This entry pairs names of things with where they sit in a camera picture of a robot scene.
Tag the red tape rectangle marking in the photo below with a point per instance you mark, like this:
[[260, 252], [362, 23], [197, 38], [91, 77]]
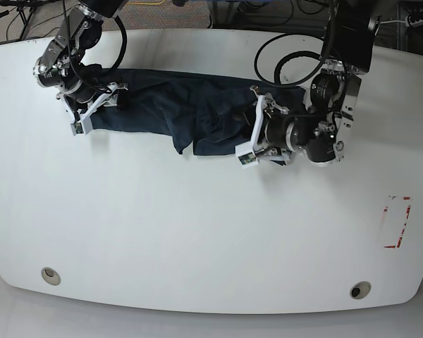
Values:
[[394, 221]]

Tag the table grommet hole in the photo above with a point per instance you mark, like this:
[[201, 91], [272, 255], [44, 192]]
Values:
[[360, 290], [50, 276]]

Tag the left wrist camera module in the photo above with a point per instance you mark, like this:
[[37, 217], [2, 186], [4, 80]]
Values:
[[246, 155]]

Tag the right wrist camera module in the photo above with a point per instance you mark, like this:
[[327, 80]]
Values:
[[81, 127]]

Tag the white power strip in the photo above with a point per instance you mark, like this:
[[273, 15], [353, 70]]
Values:
[[415, 18]]

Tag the dark navy t-shirt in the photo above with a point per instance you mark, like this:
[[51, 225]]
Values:
[[201, 111]]

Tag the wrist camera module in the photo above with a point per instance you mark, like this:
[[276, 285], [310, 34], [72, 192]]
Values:
[[81, 127], [246, 155]]

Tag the left table grommet hole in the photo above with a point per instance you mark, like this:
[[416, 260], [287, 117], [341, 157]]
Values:
[[50, 276]]

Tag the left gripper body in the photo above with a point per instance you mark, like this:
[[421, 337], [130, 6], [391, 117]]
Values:
[[268, 134]]

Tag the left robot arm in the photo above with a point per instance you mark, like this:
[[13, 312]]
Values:
[[320, 131]]

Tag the right table grommet hole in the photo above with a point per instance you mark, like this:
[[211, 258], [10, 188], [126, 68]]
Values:
[[360, 290]]

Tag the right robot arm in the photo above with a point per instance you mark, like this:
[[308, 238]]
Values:
[[81, 29]]

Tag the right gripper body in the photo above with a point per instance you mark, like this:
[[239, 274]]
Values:
[[81, 102]]

